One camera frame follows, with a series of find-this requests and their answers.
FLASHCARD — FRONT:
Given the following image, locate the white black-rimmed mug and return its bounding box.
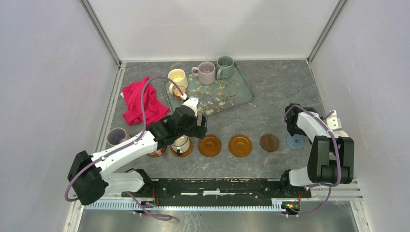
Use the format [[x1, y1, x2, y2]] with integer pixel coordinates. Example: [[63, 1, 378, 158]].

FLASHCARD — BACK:
[[170, 135, 190, 157]]

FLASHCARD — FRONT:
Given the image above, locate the blue round coaster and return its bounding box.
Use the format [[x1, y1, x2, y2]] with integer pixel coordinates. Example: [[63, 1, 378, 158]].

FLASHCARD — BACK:
[[286, 134, 305, 150]]

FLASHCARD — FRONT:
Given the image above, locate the wooden coaster one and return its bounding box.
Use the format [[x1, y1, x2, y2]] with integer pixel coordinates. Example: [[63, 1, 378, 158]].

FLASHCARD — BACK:
[[170, 138, 193, 158]]

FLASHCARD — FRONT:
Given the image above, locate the wooden coaster two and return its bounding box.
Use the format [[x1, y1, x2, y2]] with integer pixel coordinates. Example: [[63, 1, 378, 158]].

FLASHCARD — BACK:
[[198, 135, 222, 157]]

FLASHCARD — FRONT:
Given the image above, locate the dark walnut coaster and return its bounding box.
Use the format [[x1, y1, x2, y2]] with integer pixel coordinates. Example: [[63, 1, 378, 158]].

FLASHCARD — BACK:
[[260, 134, 279, 152]]

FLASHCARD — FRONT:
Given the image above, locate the cream mug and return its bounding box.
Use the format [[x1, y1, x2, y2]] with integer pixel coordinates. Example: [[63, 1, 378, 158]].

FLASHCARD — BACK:
[[168, 69, 188, 94]]

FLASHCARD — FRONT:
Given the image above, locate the wooden coaster three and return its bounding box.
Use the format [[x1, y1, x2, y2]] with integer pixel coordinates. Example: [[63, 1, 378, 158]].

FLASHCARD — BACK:
[[147, 146, 167, 158]]

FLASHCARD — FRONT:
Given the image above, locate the lilac mug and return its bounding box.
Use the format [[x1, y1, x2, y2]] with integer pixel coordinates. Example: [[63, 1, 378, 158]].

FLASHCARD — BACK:
[[191, 61, 216, 85]]

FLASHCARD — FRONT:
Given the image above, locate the yellow mug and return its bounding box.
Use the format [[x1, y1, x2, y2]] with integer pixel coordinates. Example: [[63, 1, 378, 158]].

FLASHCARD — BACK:
[[335, 130, 349, 137]]

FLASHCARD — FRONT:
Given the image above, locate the wooden coaster five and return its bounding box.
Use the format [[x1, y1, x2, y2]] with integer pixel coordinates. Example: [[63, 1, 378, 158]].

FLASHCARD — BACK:
[[228, 135, 252, 158]]

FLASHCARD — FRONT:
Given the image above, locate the green mug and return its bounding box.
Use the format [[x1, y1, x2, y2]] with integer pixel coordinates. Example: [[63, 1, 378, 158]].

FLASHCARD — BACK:
[[216, 56, 234, 80]]

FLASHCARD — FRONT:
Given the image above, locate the beige pink-handled mug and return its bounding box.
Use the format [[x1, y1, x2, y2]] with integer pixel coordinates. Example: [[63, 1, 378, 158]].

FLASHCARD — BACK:
[[106, 128, 131, 146]]

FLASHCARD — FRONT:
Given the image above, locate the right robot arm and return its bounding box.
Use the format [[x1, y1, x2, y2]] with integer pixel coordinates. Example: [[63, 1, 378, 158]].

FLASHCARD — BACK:
[[279, 103, 354, 197]]

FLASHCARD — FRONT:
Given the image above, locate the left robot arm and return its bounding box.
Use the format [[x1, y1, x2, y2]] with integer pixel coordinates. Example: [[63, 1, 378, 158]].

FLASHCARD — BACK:
[[64, 105, 207, 205]]

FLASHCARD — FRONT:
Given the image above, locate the small orange cup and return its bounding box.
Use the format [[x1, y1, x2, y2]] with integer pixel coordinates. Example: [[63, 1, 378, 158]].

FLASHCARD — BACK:
[[174, 86, 186, 101]]

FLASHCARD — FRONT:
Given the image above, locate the red cloth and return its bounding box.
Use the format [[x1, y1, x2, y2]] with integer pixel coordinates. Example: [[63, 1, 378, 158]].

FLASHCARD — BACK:
[[122, 77, 170, 126]]

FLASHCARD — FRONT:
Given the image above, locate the floral serving tray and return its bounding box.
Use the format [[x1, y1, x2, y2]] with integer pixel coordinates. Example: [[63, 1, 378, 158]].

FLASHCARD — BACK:
[[163, 61, 255, 116]]

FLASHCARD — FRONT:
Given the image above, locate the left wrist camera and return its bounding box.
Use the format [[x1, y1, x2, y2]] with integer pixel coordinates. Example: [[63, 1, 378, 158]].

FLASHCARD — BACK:
[[181, 93, 200, 116]]

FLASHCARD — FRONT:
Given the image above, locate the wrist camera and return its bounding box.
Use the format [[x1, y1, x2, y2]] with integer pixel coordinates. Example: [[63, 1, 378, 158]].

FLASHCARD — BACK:
[[181, 93, 200, 116], [322, 110, 342, 130]]

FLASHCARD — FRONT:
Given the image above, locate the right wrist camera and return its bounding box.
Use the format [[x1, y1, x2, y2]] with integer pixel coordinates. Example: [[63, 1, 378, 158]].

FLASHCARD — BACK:
[[322, 110, 342, 130]]

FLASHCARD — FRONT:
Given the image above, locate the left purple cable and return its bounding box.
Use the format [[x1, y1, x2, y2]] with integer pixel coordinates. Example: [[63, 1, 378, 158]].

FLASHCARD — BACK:
[[64, 76, 188, 203]]

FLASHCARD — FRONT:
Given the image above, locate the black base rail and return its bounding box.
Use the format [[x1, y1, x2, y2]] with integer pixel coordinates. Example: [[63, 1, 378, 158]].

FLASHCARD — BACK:
[[132, 178, 312, 207]]

